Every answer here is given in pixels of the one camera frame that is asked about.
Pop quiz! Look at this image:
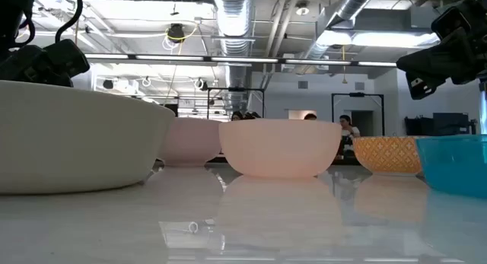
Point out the black hanging cable reel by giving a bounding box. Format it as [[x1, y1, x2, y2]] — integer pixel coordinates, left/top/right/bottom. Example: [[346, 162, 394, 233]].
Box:
[[167, 23, 186, 43]]

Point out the peach plastic bowl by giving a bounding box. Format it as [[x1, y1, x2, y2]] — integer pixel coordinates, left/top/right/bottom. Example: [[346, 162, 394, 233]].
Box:
[[218, 118, 342, 180]]

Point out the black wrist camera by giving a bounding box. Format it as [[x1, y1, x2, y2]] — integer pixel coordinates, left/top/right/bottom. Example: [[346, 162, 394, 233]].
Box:
[[431, 5, 473, 43], [43, 38, 91, 78]]

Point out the large white bowl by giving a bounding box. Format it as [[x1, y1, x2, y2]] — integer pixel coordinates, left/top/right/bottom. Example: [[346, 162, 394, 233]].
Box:
[[0, 80, 176, 196]]

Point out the round ceiling lamp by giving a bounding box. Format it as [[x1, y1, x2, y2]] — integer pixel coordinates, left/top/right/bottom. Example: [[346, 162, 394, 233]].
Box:
[[295, 0, 311, 17]]

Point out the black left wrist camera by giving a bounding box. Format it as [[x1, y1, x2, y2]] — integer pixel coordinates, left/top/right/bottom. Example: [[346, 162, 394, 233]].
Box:
[[43, 38, 91, 78]]

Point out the long ceiling light strip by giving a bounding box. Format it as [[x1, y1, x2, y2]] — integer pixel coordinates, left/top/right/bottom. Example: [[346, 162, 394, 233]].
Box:
[[84, 52, 399, 68]]

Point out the orange patterned bowl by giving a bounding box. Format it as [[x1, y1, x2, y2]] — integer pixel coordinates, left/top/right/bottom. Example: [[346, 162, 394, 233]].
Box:
[[352, 135, 429, 176]]

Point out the black left camera cable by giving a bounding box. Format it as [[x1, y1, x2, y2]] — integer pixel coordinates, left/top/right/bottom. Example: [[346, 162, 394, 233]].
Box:
[[55, 0, 84, 44]]

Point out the black metal stand frame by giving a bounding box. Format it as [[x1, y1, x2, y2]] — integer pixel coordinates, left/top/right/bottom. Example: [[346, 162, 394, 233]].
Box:
[[206, 87, 266, 121], [331, 91, 386, 137]]

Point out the pale pink bowl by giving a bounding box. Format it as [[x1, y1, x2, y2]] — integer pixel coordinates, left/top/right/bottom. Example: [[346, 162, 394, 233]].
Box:
[[158, 117, 222, 167]]

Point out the teal plastic bowl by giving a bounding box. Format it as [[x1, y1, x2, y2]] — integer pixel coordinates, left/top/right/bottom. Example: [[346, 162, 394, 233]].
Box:
[[414, 134, 487, 199]]

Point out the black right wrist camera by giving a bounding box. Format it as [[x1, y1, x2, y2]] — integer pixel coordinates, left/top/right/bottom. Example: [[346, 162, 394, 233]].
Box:
[[431, 5, 473, 43]]

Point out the dark cabinet furniture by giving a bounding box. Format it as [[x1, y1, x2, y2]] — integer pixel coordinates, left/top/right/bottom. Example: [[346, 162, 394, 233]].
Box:
[[403, 112, 479, 137]]

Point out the silver ribbed air duct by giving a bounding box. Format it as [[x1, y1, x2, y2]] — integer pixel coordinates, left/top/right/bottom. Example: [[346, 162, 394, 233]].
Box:
[[212, 0, 255, 110]]

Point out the silver smooth air duct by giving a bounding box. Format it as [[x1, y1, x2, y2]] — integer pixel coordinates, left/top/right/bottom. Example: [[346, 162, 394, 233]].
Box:
[[302, 0, 381, 65]]

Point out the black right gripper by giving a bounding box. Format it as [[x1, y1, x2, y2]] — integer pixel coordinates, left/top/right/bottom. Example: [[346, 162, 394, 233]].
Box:
[[395, 27, 487, 100]]

